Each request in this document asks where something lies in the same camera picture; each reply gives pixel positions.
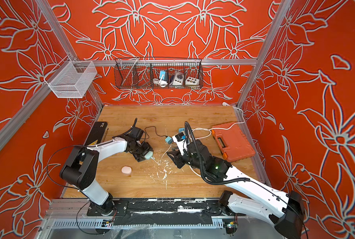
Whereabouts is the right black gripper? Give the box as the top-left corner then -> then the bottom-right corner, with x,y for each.
165,147 -> 206,173

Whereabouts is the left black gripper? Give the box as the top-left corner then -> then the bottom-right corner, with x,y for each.
131,141 -> 154,162

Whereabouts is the mint green earbud case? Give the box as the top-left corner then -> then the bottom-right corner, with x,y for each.
144,151 -> 153,160

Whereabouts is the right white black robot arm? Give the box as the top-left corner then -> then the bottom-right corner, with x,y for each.
167,141 -> 306,239

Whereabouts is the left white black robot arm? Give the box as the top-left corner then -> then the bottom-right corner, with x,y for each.
60,126 -> 153,215

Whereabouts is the pink earbud case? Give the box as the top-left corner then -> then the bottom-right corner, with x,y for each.
121,166 -> 132,175

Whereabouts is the black box yellow label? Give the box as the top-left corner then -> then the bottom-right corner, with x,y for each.
84,121 -> 108,146

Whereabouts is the orange plastic tool case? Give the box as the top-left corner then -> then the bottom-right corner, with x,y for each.
211,122 -> 256,162

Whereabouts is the white round socket adapter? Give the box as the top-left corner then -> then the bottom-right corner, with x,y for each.
171,72 -> 185,86

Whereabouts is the white cube socket adapter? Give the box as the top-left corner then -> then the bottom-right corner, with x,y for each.
185,77 -> 199,87

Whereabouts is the blue charger in basket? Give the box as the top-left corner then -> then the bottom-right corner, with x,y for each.
158,71 -> 168,82

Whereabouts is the teal USB wall charger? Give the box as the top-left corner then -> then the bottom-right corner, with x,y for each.
165,136 -> 173,144

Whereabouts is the black USB cable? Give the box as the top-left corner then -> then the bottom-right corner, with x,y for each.
144,126 -> 168,141

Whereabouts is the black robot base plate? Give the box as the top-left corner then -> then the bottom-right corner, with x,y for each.
87,198 -> 236,218

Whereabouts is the white power strip cord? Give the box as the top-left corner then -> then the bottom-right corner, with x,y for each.
192,106 -> 246,141

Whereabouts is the black wire wall basket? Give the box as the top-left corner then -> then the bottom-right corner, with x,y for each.
114,57 -> 204,90

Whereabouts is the clear acrylic wall box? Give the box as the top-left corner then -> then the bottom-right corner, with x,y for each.
44,61 -> 97,99

